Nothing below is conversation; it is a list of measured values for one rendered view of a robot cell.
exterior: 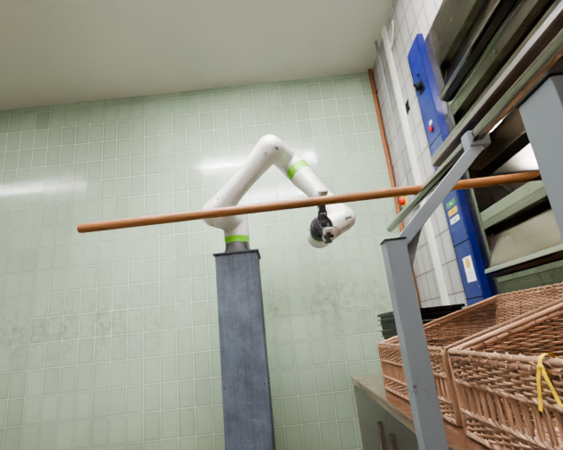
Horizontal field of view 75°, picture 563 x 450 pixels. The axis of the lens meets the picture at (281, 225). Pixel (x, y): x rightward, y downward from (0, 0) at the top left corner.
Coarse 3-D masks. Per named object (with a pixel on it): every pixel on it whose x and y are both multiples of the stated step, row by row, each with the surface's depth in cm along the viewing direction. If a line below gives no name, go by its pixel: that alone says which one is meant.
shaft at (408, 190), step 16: (496, 176) 117; (512, 176) 116; (528, 176) 116; (368, 192) 116; (384, 192) 116; (400, 192) 116; (416, 192) 116; (432, 192) 117; (224, 208) 116; (240, 208) 116; (256, 208) 116; (272, 208) 116; (288, 208) 117; (80, 224) 116; (96, 224) 116; (112, 224) 116; (128, 224) 116; (144, 224) 116
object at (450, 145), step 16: (560, 16) 81; (544, 32) 85; (528, 48) 91; (512, 64) 98; (528, 64) 95; (560, 64) 94; (512, 80) 101; (496, 96) 108; (480, 112) 116; (512, 112) 114; (464, 128) 125; (496, 128) 123; (512, 128) 122; (448, 144) 137; (496, 144) 132; (480, 160) 144
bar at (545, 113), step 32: (544, 64) 57; (512, 96) 65; (544, 96) 27; (480, 128) 75; (544, 128) 27; (448, 160) 90; (544, 160) 28; (448, 192) 76; (416, 224) 74; (384, 256) 74; (416, 320) 68; (416, 352) 66; (416, 384) 65; (416, 416) 64; (448, 448) 62
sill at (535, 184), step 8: (528, 184) 118; (536, 184) 114; (512, 192) 126; (520, 192) 122; (528, 192) 118; (504, 200) 131; (512, 200) 126; (488, 208) 141; (496, 208) 136; (504, 208) 131; (488, 216) 142
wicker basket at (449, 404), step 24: (552, 288) 106; (456, 312) 132; (480, 312) 132; (504, 312) 128; (528, 312) 80; (432, 336) 130; (456, 336) 130; (480, 336) 78; (384, 360) 123; (432, 360) 84; (384, 384) 125; (456, 408) 74
